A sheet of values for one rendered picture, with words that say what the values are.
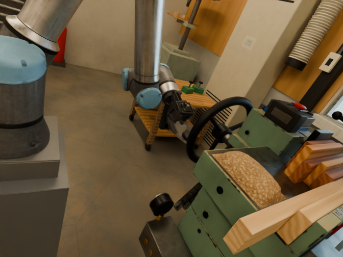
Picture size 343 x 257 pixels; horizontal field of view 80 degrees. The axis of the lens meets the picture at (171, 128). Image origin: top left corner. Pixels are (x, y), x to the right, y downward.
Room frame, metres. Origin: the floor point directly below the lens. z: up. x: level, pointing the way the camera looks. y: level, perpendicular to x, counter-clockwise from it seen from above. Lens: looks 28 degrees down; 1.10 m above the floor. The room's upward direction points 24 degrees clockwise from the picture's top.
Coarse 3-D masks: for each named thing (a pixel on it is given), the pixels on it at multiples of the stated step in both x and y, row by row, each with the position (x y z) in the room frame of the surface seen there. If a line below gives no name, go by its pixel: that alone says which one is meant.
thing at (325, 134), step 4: (300, 132) 0.53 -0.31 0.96; (312, 132) 0.48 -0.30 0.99; (316, 132) 0.47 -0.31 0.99; (320, 132) 0.47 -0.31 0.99; (324, 132) 0.49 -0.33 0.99; (328, 132) 0.50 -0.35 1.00; (332, 132) 0.52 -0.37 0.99; (304, 136) 0.51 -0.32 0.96; (312, 136) 0.47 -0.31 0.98; (316, 136) 0.47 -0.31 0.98; (320, 136) 0.47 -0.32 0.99; (324, 136) 0.49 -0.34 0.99; (328, 136) 0.51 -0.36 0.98; (304, 140) 0.51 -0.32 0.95; (308, 140) 0.47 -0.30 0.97; (312, 140) 0.47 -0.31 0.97; (316, 140) 0.47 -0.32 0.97; (296, 152) 0.47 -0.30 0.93; (292, 156) 0.48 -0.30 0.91
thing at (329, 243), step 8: (336, 232) 0.39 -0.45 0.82; (328, 240) 0.35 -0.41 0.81; (336, 240) 0.36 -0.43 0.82; (312, 248) 0.27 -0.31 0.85; (320, 248) 0.28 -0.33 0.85; (328, 248) 0.29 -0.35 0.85; (304, 256) 0.26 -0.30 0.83; (312, 256) 0.26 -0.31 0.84; (320, 256) 0.26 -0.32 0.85; (328, 256) 0.27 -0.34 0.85; (336, 256) 0.28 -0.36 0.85
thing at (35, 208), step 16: (64, 144) 0.58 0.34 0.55; (64, 160) 0.51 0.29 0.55; (64, 176) 0.45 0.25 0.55; (0, 192) 0.32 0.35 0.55; (16, 192) 0.34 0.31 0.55; (32, 192) 0.36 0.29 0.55; (48, 192) 0.38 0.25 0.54; (64, 192) 0.41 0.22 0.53; (0, 208) 0.32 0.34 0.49; (16, 208) 0.34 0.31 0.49; (32, 208) 0.36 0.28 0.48; (48, 208) 0.39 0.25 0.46; (64, 208) 0.42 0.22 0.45; (0, 224) 0.31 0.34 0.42; (16, 224) 0.34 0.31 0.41; (32, 224) 0.36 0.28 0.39; (48, 224) 0.39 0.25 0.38; (0, 240) 0.31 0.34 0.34; (16, 240) 0.34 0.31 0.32; (32, 240) 0.37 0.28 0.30; (48, 240) 0.40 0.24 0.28; (0, 256) 0.31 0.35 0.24; (16, 256) 0.34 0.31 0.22; (32, 256) 0.37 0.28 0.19; (48, 256) 0.40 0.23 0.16
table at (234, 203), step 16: (240, 144) 0.53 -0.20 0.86; (208, 160) 0.33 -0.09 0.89; (256, 160) 0.40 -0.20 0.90; (272, 160) 0.43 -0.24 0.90; (288, 160) 0.47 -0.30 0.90; (208, 176) 0.32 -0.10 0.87; (224, 176) 0.30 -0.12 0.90; (288, 176) 0.39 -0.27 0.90; (208, 192) 0.30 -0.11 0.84; (224, 192) 0.29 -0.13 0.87; (240, 192) 0.27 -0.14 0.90; (288, 192) 0.33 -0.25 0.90; (304, 192) 0.35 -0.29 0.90; (224, 208) 0.27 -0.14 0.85; (240, 208) 0.26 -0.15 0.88; (256, 208) 0.25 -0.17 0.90; (272, 240) 0.21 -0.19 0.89; (256, 256) 0.21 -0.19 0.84; (272, 256) 0.20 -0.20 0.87; (288, 256) 0.20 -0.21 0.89
